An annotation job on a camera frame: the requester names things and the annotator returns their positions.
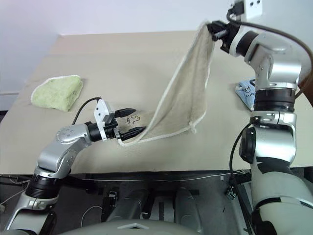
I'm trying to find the brown wooden object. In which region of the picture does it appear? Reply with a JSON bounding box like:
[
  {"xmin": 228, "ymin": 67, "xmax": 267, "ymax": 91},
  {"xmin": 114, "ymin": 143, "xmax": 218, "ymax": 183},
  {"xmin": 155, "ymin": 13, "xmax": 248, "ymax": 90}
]
[{"xmin": 298, "ymin": 65, "xmax": 313, "ymax": 108}]

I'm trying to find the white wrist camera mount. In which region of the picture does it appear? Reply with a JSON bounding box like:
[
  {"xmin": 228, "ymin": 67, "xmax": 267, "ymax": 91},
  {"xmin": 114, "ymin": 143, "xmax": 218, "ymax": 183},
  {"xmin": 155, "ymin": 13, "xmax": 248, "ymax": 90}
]
[
  {"xmin": 227, "ymin": 0, "xmax": 264, "ymax": 57},
  {"xmin": 93, "ymin": 98, "xmax": 116, "ymax": 142}
]

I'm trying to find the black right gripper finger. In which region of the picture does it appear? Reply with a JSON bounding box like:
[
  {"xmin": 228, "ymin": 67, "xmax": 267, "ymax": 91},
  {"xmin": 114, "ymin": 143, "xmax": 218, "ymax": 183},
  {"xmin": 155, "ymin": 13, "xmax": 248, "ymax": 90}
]
[
  {"xmin": 212, "ymin": 29, "xmax": 228, "ymax": 41},
  {"xmin": 207, "ymin": 21, "xmax": 227, "ymax": 31}
]

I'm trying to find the green folded towel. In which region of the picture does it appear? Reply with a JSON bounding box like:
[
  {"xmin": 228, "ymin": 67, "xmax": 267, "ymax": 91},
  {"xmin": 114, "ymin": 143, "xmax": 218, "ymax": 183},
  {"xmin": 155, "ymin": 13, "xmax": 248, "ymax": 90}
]
[{"xmin": 31, "ymin": 74, "xmax": 84, "ymax": 113}]

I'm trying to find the black metal clamp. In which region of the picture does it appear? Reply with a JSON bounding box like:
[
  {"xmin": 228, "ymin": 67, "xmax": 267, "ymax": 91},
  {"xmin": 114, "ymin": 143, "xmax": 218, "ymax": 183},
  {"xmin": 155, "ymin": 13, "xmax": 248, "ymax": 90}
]
[{"xmin": 225, "ymin": 186, "xmax": 237, "ymax": 200}]

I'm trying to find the beige towel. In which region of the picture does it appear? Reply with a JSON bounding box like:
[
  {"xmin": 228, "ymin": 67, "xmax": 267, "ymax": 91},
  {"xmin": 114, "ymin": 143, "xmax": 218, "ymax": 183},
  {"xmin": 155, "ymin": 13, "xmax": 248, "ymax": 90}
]
[{"xmin": 116, "ymin": 21, "xmax": 217, "ymax": 147}]

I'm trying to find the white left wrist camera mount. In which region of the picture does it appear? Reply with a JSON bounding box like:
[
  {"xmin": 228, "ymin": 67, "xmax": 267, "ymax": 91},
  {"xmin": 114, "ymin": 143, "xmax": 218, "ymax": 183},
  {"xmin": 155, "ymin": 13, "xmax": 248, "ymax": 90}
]
[{"xmin": 93, "ymin": 98, "xmax": 116, "ymax": 142}]

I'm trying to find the grey robot torso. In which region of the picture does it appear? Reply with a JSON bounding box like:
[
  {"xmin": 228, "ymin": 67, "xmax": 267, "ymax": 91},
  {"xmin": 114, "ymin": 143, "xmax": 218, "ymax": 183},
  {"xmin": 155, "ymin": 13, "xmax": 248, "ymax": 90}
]
[{"xmin": 99, "ymin": 217, "xmax": 205, "ymax": 235}]

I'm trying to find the thin white cable under table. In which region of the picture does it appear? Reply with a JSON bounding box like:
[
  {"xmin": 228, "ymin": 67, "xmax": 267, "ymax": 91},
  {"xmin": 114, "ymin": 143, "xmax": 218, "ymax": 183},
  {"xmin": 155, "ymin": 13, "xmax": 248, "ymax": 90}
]
[{"xmin": 68, "ymin": 172, "xmax": 246, "ymax": 183}]

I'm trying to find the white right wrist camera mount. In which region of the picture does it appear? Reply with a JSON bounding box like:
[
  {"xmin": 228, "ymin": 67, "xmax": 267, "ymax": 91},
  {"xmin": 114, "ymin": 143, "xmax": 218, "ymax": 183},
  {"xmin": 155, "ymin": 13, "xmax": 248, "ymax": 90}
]
[{"xmin": 227, "ymin": 0, "xmax": 264, "ymax": 57}]

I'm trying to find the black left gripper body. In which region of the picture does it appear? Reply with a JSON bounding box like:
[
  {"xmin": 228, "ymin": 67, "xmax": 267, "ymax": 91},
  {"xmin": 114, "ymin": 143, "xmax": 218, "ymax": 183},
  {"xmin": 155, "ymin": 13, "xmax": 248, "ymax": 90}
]
[{"xmin": 105, "ymin": 117, "xmax": 123, "ymax": 141}]

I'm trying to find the dark rounded robot leg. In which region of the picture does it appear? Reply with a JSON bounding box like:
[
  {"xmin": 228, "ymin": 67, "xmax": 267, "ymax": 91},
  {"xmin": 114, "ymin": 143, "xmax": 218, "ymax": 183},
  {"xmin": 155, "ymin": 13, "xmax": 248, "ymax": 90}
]
[
  {"xmin": 107, "ymin": 188, "xmax": 150, "ymax": 222},
  {"xmin": 174, "ymin": 187, "xmax": 204, "ymax": 233}
]

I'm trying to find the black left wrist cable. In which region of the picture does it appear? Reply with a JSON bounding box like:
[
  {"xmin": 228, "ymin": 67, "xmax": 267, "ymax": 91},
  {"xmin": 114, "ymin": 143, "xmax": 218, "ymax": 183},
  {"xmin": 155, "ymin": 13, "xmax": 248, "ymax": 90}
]
[{"xmin": 72, "ymin": 97, "xmax": 101, "ymax": 125}]

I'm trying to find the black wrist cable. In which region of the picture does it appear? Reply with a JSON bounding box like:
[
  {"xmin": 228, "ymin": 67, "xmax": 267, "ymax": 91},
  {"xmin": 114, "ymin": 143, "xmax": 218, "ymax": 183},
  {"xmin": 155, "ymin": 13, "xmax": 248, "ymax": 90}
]
[
  {"xmin": 72, "ymin": 97, "xmax": 101, "ymax": 125},
  {"xmin": 226, "ymin": 4, "xmax": 313, "ymax": 69}
]

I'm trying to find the white floor cable loop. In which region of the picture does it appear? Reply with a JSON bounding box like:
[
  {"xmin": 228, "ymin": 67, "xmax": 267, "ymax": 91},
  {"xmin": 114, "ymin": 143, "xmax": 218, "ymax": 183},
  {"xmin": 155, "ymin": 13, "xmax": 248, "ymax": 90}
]
[{"xmin": 81, "ymin": 205, "xmax": 104, "ymax": 229}]

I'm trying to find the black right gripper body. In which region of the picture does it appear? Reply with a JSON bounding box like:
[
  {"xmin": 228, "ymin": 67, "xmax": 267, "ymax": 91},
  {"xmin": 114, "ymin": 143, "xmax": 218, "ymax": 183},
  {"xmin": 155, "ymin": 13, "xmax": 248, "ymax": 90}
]
[{"xmin": 218, "ymin": 23, "xmax": 233, "ymax": 53}]

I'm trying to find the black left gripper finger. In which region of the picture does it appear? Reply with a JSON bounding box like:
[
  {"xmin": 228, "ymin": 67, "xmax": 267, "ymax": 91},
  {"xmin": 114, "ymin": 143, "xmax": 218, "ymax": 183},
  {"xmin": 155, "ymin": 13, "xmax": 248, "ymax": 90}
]
[
  {"xmin": 119, "ymin": 126, "xmax": 145, "ymax": 141},
  {"xmin": 114, "ymin": 108, "xmax": 136, "ymax": 119}
]

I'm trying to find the black right upper arm cable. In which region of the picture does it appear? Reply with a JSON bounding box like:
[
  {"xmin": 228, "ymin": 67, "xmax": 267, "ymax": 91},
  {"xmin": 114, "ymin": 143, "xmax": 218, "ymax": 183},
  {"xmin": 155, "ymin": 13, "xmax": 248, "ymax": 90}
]
[{"xmin": 229, "ymin": 122, "xmax": 252, "ymax": 196}]

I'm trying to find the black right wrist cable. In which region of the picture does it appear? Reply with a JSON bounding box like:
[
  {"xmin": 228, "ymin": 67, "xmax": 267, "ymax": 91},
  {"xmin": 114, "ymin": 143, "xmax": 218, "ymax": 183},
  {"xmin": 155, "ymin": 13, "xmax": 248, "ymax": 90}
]
[{"xmin": 226, "ymin": 4, "xmax": 313, "ymax": 69}]

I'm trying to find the blue towel with print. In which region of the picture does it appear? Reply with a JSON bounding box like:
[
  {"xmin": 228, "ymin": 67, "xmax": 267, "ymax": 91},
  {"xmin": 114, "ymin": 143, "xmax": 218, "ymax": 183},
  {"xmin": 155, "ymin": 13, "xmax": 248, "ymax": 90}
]
[{"xmin": 235, "ymin": 78, "xmax": 257, "ymax": 112}]

